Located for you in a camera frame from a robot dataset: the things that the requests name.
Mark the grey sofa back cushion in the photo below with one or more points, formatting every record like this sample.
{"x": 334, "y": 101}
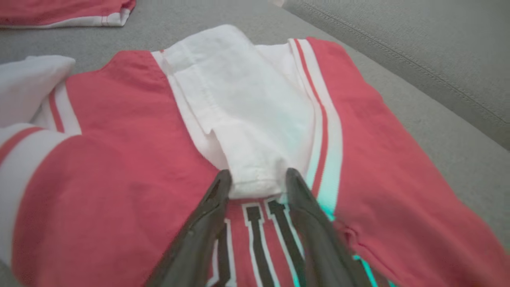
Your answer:
{"x": 418, "y": 40}

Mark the red jersey with black letters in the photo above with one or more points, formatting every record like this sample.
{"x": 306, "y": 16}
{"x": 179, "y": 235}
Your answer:
{"x": 119, "y": 159}

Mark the grey sofa seat cushion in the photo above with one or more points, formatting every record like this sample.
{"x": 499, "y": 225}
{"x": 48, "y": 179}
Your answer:
{"x": 239, "y": 16}

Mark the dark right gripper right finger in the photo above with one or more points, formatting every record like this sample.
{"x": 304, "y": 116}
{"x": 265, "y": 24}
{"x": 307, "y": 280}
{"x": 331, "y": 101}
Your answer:
{"x": 318, "y": 243}

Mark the red shorts with white stripes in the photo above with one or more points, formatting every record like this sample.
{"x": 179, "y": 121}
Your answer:
{"x": 59, "y": 12}

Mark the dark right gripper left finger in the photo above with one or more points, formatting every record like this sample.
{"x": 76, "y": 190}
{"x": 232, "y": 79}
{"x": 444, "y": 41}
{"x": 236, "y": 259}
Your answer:
{"x": 195, "y": 243}

